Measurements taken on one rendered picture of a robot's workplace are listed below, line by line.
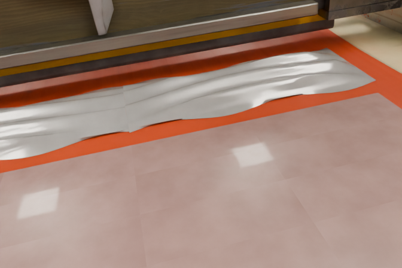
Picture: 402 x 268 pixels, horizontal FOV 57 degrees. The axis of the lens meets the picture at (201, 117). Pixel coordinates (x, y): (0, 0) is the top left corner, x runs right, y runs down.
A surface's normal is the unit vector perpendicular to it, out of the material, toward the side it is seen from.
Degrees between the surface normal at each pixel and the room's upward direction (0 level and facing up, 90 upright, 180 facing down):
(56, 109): 33
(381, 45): 0
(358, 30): 0
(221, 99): 47
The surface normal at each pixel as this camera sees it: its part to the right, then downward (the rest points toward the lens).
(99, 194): -0.10, -0.84
